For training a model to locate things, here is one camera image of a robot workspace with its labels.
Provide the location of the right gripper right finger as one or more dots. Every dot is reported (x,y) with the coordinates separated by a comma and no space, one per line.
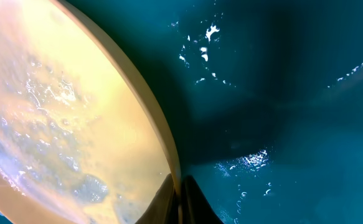
(195,207)

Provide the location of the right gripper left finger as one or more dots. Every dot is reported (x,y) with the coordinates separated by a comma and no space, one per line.
(163,207)

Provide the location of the yellow-green plate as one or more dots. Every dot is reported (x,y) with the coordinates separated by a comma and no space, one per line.
(82,137)

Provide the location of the teal plastic tray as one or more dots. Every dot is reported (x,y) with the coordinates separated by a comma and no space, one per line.
(264,100)

